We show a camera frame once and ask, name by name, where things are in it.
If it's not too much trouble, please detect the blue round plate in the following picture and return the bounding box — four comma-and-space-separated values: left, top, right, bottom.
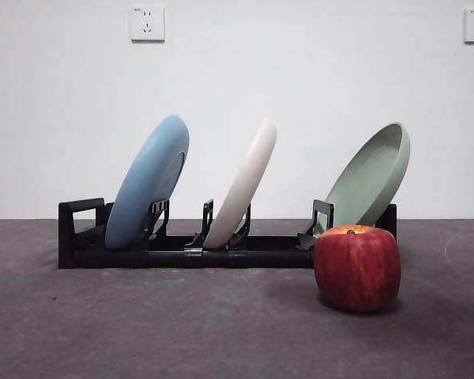
104, 114, 190, 251

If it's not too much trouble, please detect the red apple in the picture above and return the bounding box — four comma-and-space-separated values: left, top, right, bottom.
314, 223, 402, 313

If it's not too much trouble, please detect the white round plate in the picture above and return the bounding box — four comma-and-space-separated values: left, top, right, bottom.
203, 117, 278, 250

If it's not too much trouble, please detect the black plate rack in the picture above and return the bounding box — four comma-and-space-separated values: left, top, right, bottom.
58, 197, 398, 270

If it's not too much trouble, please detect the green round plate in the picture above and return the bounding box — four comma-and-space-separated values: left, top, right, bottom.
323, 121, 412, 231

